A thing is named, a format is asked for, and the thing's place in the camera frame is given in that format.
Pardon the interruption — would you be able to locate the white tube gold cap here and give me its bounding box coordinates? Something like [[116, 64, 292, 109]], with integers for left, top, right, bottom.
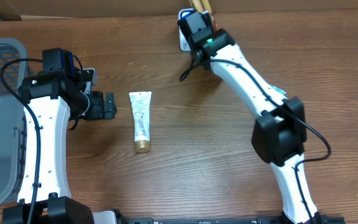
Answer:
[[129, 91, 152, 153]]

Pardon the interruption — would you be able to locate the orange pasta packet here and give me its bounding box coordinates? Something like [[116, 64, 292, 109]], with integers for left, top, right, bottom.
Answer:
[[189, 0, 218, 31]]

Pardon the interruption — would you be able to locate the teal snack packet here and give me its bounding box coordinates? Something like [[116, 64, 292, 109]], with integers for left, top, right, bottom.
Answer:
[[271, 85, 287, 95]]

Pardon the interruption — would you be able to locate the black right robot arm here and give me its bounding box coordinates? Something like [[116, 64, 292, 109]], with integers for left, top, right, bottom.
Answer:
[[177, 11, 323, 223]]

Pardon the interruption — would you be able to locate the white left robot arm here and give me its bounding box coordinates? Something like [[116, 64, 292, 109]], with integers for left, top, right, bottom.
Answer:
[[2, 48, 117, 223]]

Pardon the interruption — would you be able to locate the white barcode scanner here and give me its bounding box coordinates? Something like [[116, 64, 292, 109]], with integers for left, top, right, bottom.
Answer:
[[177, 9, 213, 51]]

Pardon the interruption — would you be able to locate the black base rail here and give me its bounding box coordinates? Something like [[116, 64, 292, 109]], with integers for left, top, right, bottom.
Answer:
[[125, 215, 346, 224]]

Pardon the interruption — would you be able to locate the cardboard back wall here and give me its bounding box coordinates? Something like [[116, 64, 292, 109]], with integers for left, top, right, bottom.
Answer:
[[0, 0, 358, 21]]

